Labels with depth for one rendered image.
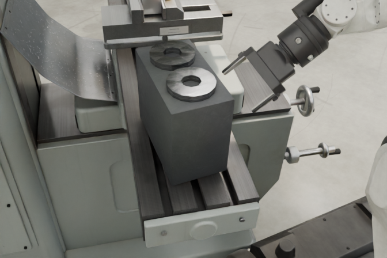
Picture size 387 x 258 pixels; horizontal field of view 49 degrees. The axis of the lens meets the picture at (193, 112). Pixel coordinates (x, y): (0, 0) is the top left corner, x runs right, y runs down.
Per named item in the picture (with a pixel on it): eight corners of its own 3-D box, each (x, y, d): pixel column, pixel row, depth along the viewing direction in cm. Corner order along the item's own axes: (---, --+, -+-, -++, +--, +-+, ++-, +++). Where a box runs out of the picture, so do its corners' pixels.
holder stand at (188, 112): (188, 105, 101) (190, 32, 88) (227, 170, 86) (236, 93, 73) (139, 117, 98) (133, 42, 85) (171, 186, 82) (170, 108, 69)
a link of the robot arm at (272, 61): (279, 98, 95) (323, 65, 92) (276, 96, 86) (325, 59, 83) (245, 55, 97) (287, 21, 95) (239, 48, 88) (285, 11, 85)
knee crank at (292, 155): (334, 147, 156) (338, 135, 152) (342, 159, 151) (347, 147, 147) (279, 155, 152) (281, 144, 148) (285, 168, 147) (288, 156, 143)
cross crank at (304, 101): (306, 102, 161) (312, 76, 154) (319, 122, 153) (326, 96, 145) (266, 106, 158) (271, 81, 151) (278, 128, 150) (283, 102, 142)
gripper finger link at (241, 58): (226, 75, 95) (247, 58, 94) (223, 74, 92) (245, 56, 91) (221, 69, 95) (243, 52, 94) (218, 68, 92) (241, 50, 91)
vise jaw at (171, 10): (176, 0, 129) (176, -13, 126) (183, 19, 119) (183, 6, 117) (156, 1, 128) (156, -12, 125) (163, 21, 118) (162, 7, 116)
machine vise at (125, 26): (212, 16, 136) (214, -17, 129) (223, 40, 125) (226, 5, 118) (102, 24, 130) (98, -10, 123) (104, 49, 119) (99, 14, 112)
